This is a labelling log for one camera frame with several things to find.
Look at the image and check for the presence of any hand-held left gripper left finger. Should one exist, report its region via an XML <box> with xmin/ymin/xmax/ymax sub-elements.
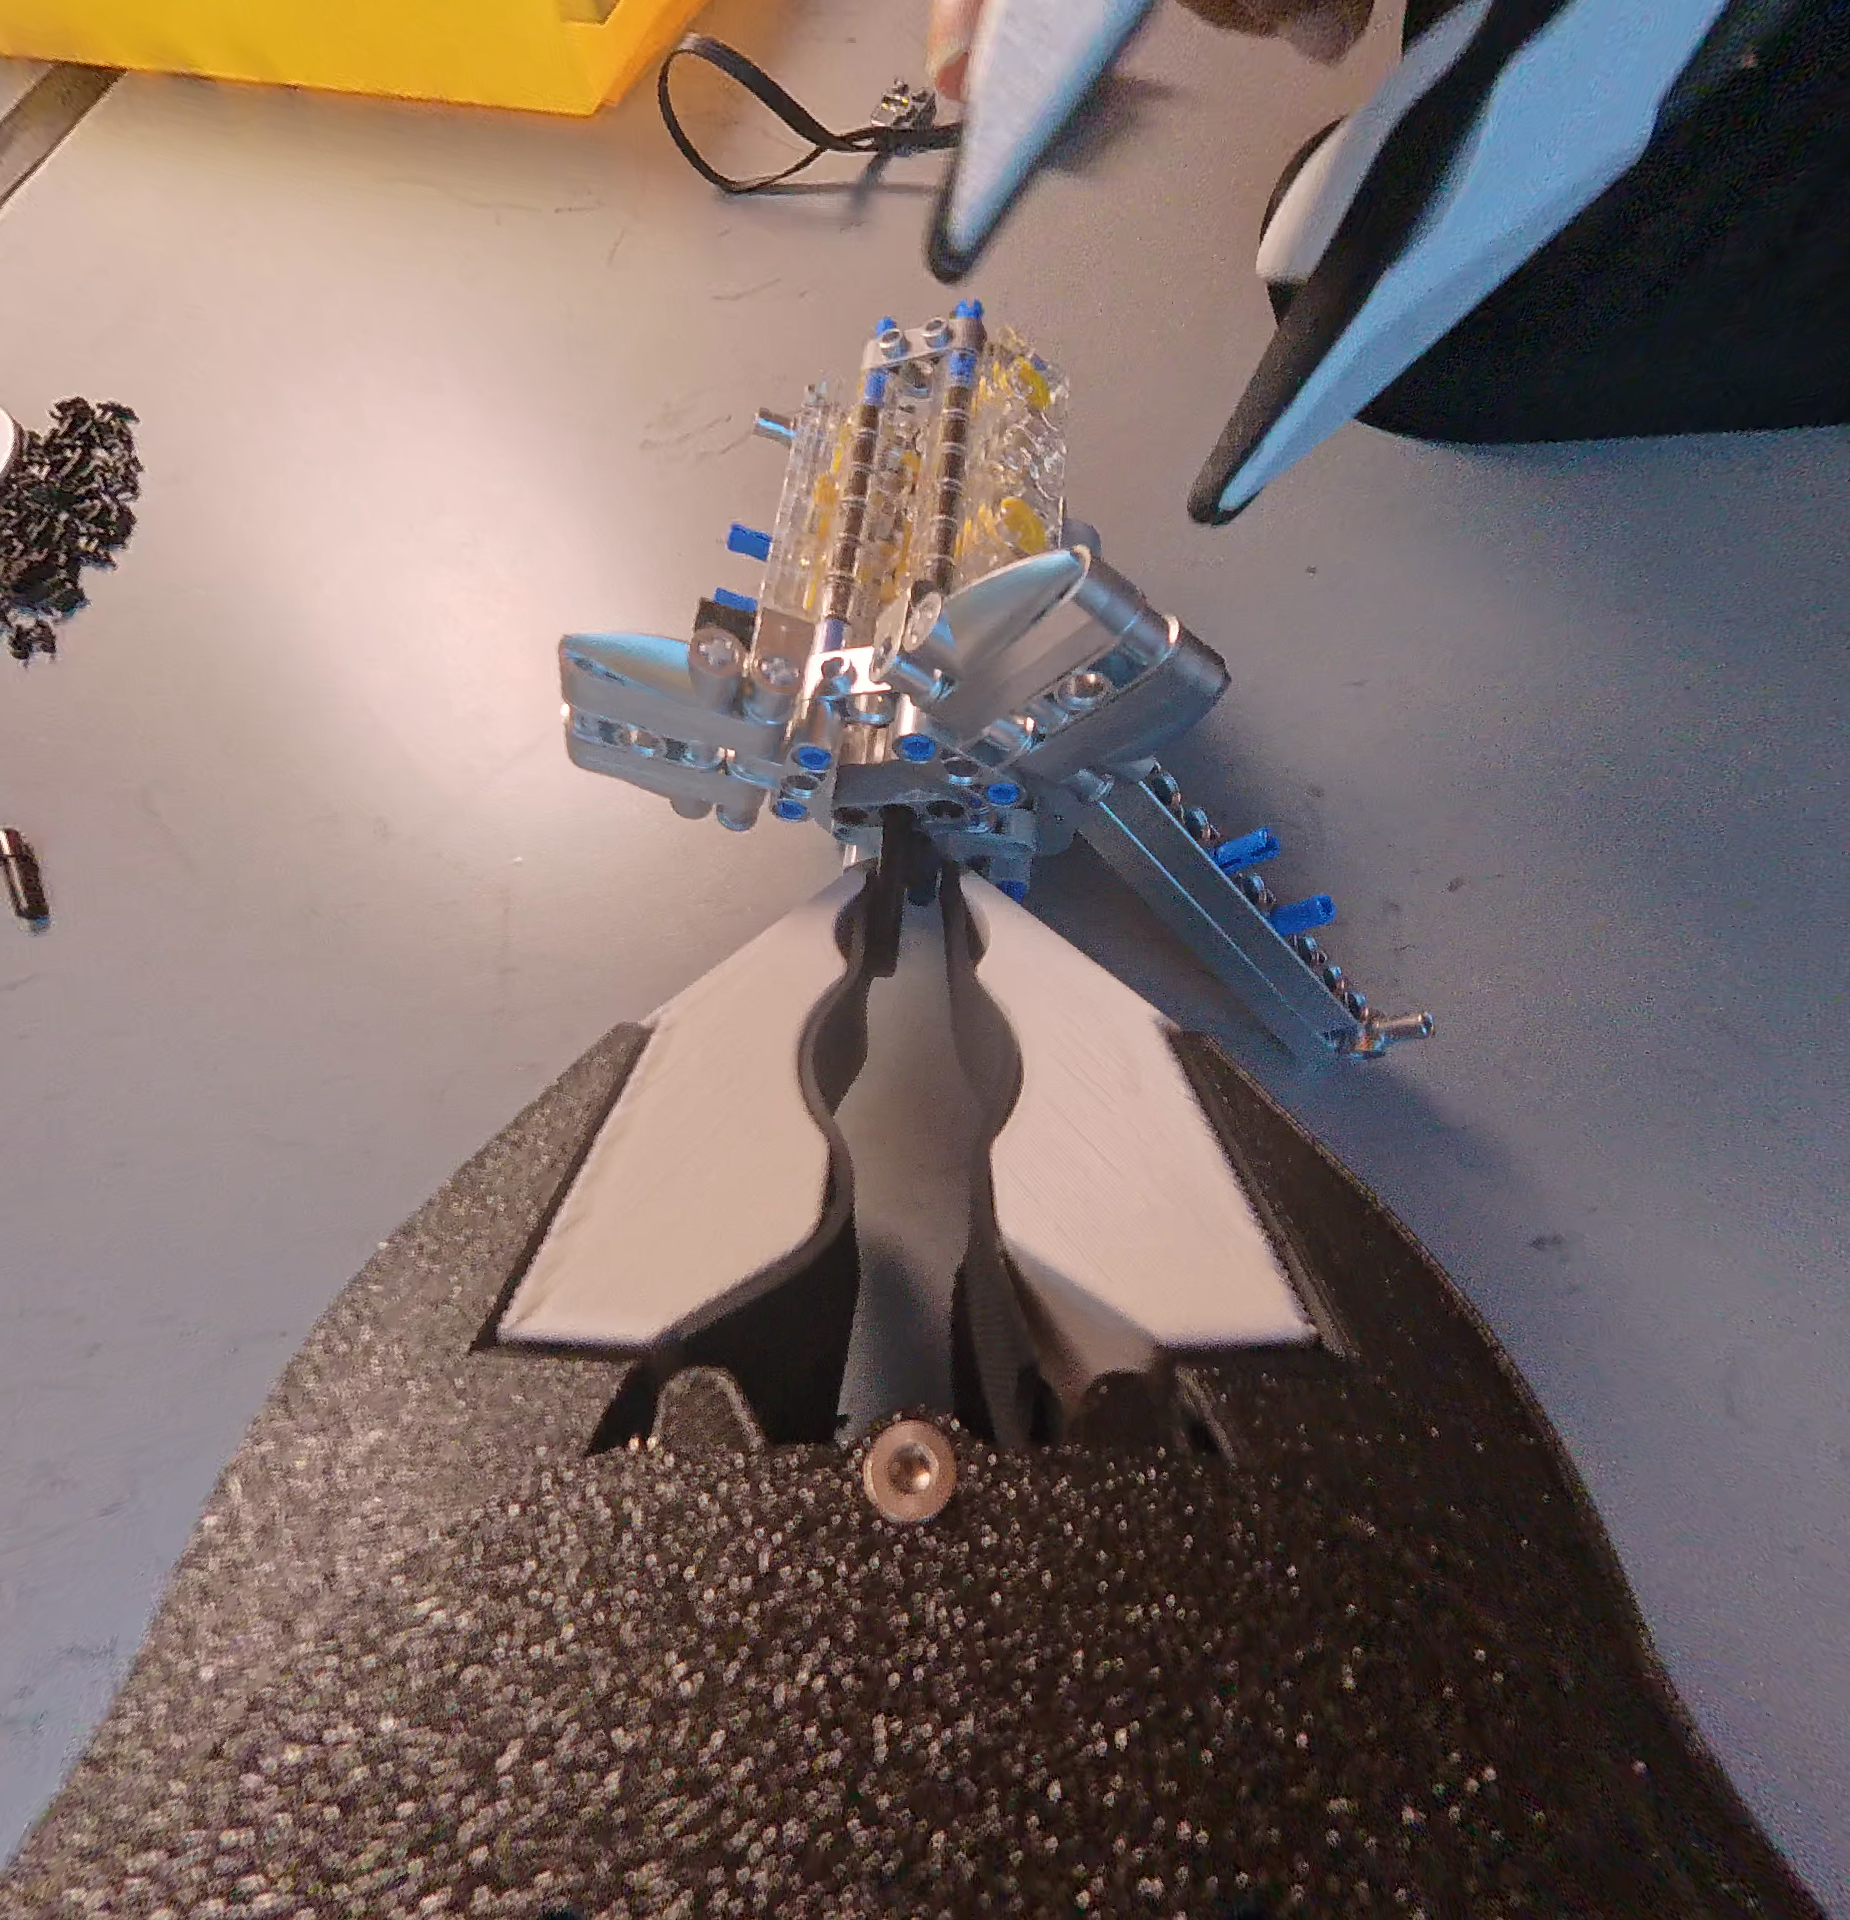
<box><xmin>506</xmin><ymin>872</ymin><xmax>880</xmax><ymax>1402</ymax></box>

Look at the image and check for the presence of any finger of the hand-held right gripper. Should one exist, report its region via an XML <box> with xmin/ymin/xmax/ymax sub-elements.
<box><xmin>1189</xmin><ymin>0</ymin><xmax>1738</xmax><ymax>526</ymax></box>
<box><xmin>924</xmin><ymin>0</ymin><xmax>1168</xmax><ymax>286</ymax></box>

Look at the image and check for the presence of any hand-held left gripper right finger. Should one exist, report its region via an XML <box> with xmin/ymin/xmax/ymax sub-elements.
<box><xmin>950</xmin><ymin>886</ymin><xmax>1325</xmax><ymax>1416</ymax></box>

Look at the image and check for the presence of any toy brick engine model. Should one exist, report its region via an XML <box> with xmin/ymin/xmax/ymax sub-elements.
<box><xmin>558</xmin><ymin>302</ymin><xmax>1435</xmax><ymax>1059</ymax></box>

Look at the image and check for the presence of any grey desk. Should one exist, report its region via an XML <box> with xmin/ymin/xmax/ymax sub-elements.
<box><xmin>0</xmin><ymin>0</ymin><xmax>1850</xmax><ymax>1920</ymax></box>

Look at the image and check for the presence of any large yellow plastic bin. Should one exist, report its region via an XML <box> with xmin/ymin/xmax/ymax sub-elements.
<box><xmin>0</xmin><ymin>0</ymin><xmax>704</xmax><ymax>119</ymax></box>

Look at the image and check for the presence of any pile of black pins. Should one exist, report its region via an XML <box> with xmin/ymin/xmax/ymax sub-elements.
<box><xmin>0</xmin><ymin>397</ymin><xmax>144</xmax><ymax>668</ymax></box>

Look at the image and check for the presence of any black motor cable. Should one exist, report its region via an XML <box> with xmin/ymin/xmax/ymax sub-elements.
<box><xmin>659</xmin><ymin>32</ymin><xmax>961</xmax><ymax>200</ymax></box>

